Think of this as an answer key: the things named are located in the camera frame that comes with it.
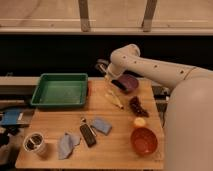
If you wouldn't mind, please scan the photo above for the black dish brush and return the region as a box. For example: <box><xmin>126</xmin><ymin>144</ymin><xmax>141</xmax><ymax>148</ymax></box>
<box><xmin>95</xmin><ymin>59</ymin><xmax>127</xmax><ymax>92</ymax></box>

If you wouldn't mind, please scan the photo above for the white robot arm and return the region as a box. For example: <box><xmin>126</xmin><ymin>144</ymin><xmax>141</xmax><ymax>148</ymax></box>
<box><xmin>107</xmin><ymin>44</ymin><xmax>213</xmax><ymax>171</ymax></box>

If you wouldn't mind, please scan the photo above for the orange carrot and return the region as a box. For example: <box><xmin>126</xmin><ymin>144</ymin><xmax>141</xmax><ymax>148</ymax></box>
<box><xmin>87</xmin><ymin>81</ymin><xmax>91</xmax><ymax>100</ymax></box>

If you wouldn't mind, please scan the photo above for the pale corn cob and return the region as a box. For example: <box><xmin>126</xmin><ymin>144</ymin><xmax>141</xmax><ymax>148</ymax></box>
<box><xmin>105</xmin><ymin>90</ymin><xmax>124</xmax><ymax>109</ymax></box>

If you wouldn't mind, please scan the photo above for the purple bowl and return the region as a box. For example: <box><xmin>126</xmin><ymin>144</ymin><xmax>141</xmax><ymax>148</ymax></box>
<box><xmin>118</xmin><ymin>74</ymin><xmax>139</xmax><ymax>93</ymax></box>

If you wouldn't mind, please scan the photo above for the bunch of dark grapes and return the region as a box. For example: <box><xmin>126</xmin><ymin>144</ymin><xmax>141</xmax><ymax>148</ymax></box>
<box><xmin>129</xmin><ymin>96</ymin><xmax>149</xmax><ymax>117</ymax></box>

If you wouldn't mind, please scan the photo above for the blue sponge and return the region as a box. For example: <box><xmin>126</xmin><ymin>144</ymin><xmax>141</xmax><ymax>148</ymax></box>
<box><xmin>91</xmin><ymin>118</ymin><xmax>112</xmax><ymax>135</ymax></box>

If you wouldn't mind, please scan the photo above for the small metal clip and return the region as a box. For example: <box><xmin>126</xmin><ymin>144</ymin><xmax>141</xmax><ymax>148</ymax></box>
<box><xmin>80</xmin><ymin>116</ymin><xmax>86</xmax><ymax>122</ymax></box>

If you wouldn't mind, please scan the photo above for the yellow orange fruit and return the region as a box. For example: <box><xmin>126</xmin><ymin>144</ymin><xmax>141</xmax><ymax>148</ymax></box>
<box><xmin>133</xmin><ymin>117</ymin><xmax>146</xmax><ymax>128</ymax></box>

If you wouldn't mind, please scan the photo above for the green plastic tray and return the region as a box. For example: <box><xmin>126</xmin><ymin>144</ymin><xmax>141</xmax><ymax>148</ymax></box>
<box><xmin>31</xmin><ymin>73</ymin><xmax>88</xmax><ymax>108</ymax></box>

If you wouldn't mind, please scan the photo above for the black remote control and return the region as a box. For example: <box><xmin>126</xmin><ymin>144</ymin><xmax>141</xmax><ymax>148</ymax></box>
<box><xmin>80</xmin><ymin>124</ymin><xmax>96</xmax><ymax>147</ymax></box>

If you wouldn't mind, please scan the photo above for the orange bowl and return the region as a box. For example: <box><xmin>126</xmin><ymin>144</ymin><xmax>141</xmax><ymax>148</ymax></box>
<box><xmin>130</xmin><ymin>127</ymin><xmax>158</xmax><ymax>156</ymax></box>

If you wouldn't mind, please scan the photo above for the blue grey cloth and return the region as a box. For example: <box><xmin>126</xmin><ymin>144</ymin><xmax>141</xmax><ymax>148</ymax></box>
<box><xmin>58</xmin><ymin>133</ymin><xmax>81</xmax><ymax>160</ymax></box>

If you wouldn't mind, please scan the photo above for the blue box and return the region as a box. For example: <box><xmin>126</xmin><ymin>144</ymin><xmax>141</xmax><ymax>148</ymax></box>
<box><xmin>0</xmin><ymin>109</ymin><xmax>34</xmax><ymax>126</ymax></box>

